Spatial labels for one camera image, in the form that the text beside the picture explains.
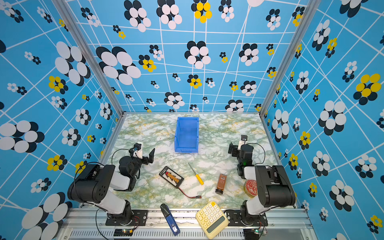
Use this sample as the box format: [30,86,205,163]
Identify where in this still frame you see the yellow handle screwdriver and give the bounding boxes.
[188,163,204,185]

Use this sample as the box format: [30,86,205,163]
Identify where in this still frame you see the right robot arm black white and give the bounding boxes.
[228,135,296,226]

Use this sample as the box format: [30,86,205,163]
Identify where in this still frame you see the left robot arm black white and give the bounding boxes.
[67,143,155,227]

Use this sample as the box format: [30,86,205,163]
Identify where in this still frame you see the blue plastic bin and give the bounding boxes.
[175,117,199,154]

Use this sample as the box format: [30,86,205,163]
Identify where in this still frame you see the red round tin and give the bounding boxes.
[244,180,258,198]

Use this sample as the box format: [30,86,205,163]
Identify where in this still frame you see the brown spice bottle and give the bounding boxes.
[215,174,227,195]

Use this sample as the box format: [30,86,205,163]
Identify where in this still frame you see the blue black marker device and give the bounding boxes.
[160,204,181,236]

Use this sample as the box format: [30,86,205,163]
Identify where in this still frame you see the yellow calculator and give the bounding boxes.
[196,201,229,240]

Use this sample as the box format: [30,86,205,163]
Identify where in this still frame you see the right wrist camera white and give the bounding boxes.
[238,135,248,151]

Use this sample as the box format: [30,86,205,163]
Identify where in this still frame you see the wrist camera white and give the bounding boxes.
[133,143,143,160]
[238,135,248,151]

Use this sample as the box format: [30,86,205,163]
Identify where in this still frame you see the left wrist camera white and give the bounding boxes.
[133,143,143,160]

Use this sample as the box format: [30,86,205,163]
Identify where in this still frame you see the black charging board with cable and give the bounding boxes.
[159,166,202,199]

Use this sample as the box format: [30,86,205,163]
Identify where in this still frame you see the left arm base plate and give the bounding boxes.
[105,210,149,227]

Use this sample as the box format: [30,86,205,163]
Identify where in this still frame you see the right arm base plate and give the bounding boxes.
[224,210,268,228]

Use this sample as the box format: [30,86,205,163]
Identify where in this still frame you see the right aluminium corner post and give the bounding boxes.
[260,0,321,119]

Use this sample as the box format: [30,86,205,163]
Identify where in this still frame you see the aluminium corner post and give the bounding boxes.
[53,1,124,118]
[260,0,321,119]

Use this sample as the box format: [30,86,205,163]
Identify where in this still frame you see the left aluminium corner post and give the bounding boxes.
[53,1,124,118]

